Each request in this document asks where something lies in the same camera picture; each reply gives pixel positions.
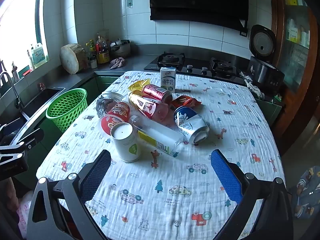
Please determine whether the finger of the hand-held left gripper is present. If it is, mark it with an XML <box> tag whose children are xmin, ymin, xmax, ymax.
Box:
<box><xmin>0</xmin><ymin>123</ymin><xmax>12</xmax><ymax>137</ymax></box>
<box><xmin>14</xmin><ymin>128</ymin><xmax>45</xmax><ymax>148</ymax></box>

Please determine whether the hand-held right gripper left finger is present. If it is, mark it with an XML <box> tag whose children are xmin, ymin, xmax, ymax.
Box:
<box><xmin>26</xmin><ymin>149</ymin><xmax>112</xmax><ymax>240</ymax></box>

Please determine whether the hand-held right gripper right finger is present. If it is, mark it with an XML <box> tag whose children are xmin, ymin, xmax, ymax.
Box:
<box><xmin>210</xmin><ymin>149</ymin><xmax>294</xmax><ymax>240</ymax></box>

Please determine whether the green plastic basket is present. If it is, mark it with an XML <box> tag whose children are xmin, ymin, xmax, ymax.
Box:
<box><xmin>46</xmin><ymin>88</ymin><xmax>88</xmax><ymax>133</ymax></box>

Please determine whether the white paper tube can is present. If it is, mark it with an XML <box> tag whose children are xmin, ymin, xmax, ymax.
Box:
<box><xmin>110</xmin><ymin>122</ymin><xmax>142</xmax><ymax>162</ymax></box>

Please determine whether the red soda can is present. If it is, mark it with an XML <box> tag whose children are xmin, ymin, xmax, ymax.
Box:
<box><xmin>142</xmin><ymin>84</ymin><xmax>173</xmax><ymax>103</ymax></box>

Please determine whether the steel sink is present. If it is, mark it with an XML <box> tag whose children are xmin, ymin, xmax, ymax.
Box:
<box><xmin>17</xmin><ymin>87</ymin><xmax>65</xmax><ymax>120</ymax></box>

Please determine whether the steel faucet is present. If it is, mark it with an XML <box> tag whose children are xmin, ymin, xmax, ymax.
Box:
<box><xmin>0</xmin><ymin>72</ymin><xmax>24</xmax><ymax>109</ymax></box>

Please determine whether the pink patterned cloth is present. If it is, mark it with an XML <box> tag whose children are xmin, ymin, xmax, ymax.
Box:
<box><xmin>16</xmin><ymin>192</ymin><xmax>34</xmax><ymax>239</ymax></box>

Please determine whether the white printed tablecloth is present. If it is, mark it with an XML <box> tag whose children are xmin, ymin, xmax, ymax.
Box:
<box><xmin>36</xmin><ymin>70</ymin><xmax>285</xmax><ymax>240</ymax></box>

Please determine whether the blue and white drink can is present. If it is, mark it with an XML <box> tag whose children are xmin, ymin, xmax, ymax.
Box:
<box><xmin>174</xmin><ymin>106</ymin><xmax>210</xmax><ymax>145</ymax></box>

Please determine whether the red instant noodle cup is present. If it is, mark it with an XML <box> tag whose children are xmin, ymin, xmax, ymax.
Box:
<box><xmin>98</xmin><ymin>102</ymin><xmax>131</xmax><ymax>137</ymax></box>

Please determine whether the clear plastic bottle yellow label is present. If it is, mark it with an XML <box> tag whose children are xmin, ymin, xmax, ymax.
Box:
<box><xmin>129</xmin><ymin>115</ymin><xmax>187</xmax><ymax>158</ymax></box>

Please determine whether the detergent jug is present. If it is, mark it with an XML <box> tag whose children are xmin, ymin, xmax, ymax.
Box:
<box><xmin>31</xmin><ymin>43</ymin><xmax>49</xmax><ymax>68</ymax></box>

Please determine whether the blue printed cloth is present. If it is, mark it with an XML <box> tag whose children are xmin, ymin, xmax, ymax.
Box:
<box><xmin>290</xmin><ymin>166</ymin><xmax>320</xmax><ymax>220</ymax></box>

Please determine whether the orange snack packet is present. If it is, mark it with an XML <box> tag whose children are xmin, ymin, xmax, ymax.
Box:
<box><xmin>171</xmin><ymin>94</ymin><xmax>202</xmax><ymax>108</ymax></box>

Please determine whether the round wooden chopping block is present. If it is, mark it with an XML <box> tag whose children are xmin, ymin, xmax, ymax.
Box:
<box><xmin>60</xmin><ymin>43</ymin><xmax>87</xmax><ymax>75</ymax></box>

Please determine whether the pink drink plastic bottle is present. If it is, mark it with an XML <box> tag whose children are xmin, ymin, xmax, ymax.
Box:
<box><xmin>129</xmin><ymin>91</ymin><xmax>175</xmax><ymax>127</ymax></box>

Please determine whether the white crumpled cloth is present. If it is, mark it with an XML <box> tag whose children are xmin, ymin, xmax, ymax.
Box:
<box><xmin>240</xmin><ymin>71</ymin><xmax>265</xmax><ymax>99</ymax></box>

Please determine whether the yellow snack packet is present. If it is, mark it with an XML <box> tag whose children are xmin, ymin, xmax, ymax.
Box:
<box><xmin>128</xmin><ymin>79</ymin><xmax>150</xmax><ymax>92</ymax></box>

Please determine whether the window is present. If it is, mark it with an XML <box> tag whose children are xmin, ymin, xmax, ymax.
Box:
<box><xmin>0</xmin><ymin>0</ymin><xmax>48</xmax><ymax>80</ymax></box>

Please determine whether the pink grey rag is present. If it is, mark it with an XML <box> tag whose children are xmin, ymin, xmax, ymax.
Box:
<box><xmin>109</xmin><ymin>57</ymin><xmax>126</xmax><ymax>70</ymax></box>

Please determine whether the black rice cooker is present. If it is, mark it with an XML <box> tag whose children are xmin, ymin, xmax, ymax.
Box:
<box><xmin>247</xmin><ymin>24</ymin><xmax>285</xmax><ymax>93</ymax></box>

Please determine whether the white milk carton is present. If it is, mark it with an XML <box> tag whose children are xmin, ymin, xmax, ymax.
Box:
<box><xmin>160</xmin><ymin>67</ymin><xmax>176</xmax><ymax>92</ymax></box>

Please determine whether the black gas stove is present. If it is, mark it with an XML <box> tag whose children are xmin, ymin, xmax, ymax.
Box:
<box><xmin>144</xmin><ymin>52</ymin><xmax>247</xmax><ymax>81</ymax></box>

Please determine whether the steel cooking pot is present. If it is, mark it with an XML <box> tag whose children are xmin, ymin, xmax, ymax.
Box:
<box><xmin>110</xmin><ymin>39</ymin><xmax>131</xmax><ymax>58</ymax></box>

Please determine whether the wooden glass-door cabinet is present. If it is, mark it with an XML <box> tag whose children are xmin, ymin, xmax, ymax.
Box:
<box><xmin>269</xmin><ymin>0</ymin><xmax>320</xmax><ymax>155</ymax></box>

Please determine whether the black range hood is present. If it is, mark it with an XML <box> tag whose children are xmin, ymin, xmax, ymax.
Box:
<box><xmin>145</xmin><ymin>0</ymin><xmax>259</xmax><ymax>30</ymax></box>

